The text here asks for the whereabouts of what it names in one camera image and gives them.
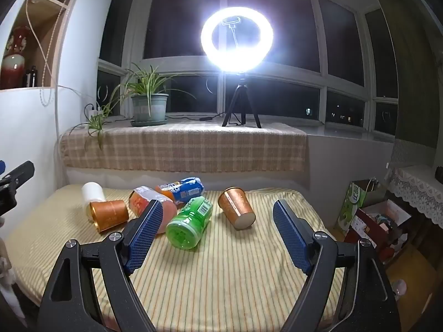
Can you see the red white vase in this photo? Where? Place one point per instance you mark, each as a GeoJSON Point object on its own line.
{"type": "Point", "coordinates": [14, 62]}

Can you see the dark small bottle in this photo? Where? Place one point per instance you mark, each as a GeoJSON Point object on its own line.
{"type": "Point", "coordinates": [31, 76]}

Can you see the blue snack packet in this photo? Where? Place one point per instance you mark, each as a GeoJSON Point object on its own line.
{"type": "Point", "coordinates": [183, 188]}

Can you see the wooden wall shelf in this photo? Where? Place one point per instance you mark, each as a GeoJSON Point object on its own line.
{"type": "Point", "coordinates": [41, 34]}

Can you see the red cardboard box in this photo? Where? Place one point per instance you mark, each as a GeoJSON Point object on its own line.
{"type": "Point", "coordinates": [373, 223]}

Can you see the green plant saucer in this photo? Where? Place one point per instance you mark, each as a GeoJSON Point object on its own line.
{"type": "Point", "coordinates": [148, 123]}

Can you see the yellow striped cloth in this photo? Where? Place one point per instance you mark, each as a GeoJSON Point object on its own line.
{"type": "Point", "coordinates": [214, 283]}

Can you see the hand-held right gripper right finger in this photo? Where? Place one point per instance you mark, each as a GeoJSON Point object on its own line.
{"type": "Point", "coordinates": [290, 230]}

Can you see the pink drink bottle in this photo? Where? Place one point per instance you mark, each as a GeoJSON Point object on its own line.
{"type": "Point", "coordinates": [142, 199]}

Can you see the white window frame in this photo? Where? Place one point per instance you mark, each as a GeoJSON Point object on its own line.
{"type": "Point", "coordinates": [221, 79]}

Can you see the green cardboard box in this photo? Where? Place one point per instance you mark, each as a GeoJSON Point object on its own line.
{"type": "Point", "coordinates": [354, 204]}

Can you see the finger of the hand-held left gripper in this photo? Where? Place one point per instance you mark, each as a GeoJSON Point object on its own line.
{"type": "Point", "coordinates": [12, 179]}

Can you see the white paper cup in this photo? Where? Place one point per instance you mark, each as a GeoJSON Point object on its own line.
{"type": "Point", "coordinates": [92, 192]}

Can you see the copper paper cup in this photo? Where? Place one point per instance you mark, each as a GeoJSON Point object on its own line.
{"type": "Point", "coordinates": [110, 214]}
{"type": "Point", "coordinates": [235, 205]}

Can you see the white lace cloth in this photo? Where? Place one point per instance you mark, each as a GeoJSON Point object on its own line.
{"type": "Point", "coordinates": [418, 186]}

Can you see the green plastic bottle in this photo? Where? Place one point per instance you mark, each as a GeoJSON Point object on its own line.
{"type": "Point", "coordinates": [188, 226]}

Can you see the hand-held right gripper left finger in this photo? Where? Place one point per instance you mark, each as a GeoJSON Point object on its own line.
{"type": "Point", "coordinates": [145, 230]}

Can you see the potted spider plant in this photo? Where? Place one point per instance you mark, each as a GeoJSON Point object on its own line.
{"type": "Point", "coordinates": [149, 105]}

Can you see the dark curtain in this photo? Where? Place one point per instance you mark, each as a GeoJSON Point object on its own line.
{"type": "Point", "coordinates": [415, 93]}

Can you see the beige plaid cloth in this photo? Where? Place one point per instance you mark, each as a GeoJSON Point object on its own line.
{"type": "Point", "coordinates": [193, 145]}

